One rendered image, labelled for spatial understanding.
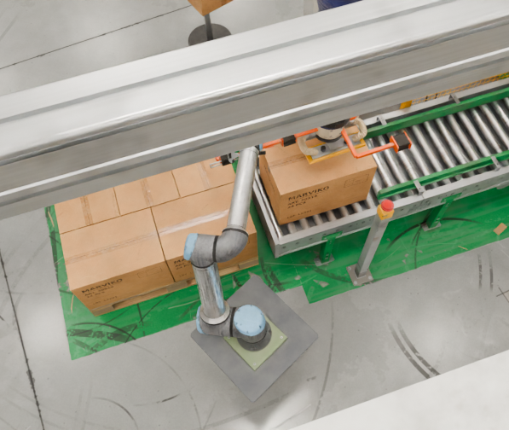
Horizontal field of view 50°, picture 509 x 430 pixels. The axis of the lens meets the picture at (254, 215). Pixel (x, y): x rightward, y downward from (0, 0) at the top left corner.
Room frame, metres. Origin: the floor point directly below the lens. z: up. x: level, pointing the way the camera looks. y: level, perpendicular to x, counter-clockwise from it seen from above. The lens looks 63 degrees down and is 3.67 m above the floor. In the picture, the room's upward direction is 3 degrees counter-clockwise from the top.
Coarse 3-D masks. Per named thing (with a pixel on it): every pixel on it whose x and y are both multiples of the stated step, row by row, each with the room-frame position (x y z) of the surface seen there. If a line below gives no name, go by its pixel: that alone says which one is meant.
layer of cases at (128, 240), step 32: (96, 192) 1.83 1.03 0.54; (128, 192) 1.82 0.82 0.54; (160, 192) 1.80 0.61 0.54; (192, 192) 1.79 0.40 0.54; (224, 192) 1.78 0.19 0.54; (64, 224) 1.60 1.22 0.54; (96, 224) 1.59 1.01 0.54; (128, 224) 1.58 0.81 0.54; (160, 224) 1.57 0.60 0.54; (192, 224) 1.55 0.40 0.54; (224, 224) 1.54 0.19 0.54; (64, 256) 1.38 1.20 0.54; (96, 256) 1.37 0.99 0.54; (128, 256) 1.36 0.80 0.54; (160, 256) 1.35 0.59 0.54; (256, 256) 1.47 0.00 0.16; (96, 288) 1.19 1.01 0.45; (128, 288) 1.24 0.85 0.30
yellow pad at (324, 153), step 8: (352, 136) 1.77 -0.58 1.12; (320, 144) 1.73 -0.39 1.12; (344, 144) 1.71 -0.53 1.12; (352, 144) 1.71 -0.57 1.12; (360, 144) 1.71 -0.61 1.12; (320, 152) 1.67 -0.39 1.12; (328, 152) 1.67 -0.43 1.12; (336, 152) 1.67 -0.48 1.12; (344, 152) 1.67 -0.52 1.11; (312, 160) 1.62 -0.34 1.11; (320, 160) 1.63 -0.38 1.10
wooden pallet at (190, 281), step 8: (232, 264) 1.43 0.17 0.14; (240, 264) 1.44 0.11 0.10; (248, 264) 1.46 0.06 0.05; (256, 264) 1.47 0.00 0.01; (224, 272) 1.42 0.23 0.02; (232, 272) 1.42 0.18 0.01; (184, 280) 1.33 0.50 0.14; (192, 280) 1.37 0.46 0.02; (160, 288) 1.28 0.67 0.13; (168, 288) 1.30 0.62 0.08; (176, 288) 1.31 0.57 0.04; (136, 296) 1.24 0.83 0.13; (144, 296) 1.27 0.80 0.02; (152, 296) 1.27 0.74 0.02; (112, 304) 1.19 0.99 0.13; (120, 304) 1.23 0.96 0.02; (128, 304) 1.22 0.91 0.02; (96, 312) 1.16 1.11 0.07; (104, 312) 1.17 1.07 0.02
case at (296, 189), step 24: (312, 144) 1.84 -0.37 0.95; (264, 168) 1.78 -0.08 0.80; (288, 168) 1.68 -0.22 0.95; (312, 168) 1.68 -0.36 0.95; (336, 168) 1.67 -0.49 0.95; (360, 168) 1.66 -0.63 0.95; (288, 192) 1.53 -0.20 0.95; (312, 192) 1.56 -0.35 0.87; (336, 192) 1.60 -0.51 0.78; (360, 192) 1.65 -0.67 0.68; (288, 216) 1.53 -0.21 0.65
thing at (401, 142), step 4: (404, 132) 1.68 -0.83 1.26; (396, 136) 1.66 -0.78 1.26; (400, 136) 1.66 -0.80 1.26; (404, 136) 1.65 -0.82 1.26; (392, 140) 1.64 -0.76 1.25; (396, 140) 1.63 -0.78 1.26; (400, 140) 1.63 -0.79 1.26; (404, 140) 1.63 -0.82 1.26; (408, 140) 1.63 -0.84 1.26; (396, 144) 1.60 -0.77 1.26; (400, 144) 1.60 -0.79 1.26; (404, 144) 1.60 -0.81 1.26; (408, 144) 1.61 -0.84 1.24; (396, 148) 1.59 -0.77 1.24; (400, 148) 1.60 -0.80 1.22; (404, 148) 1.60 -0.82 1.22; (396, 152) 1.58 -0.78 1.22
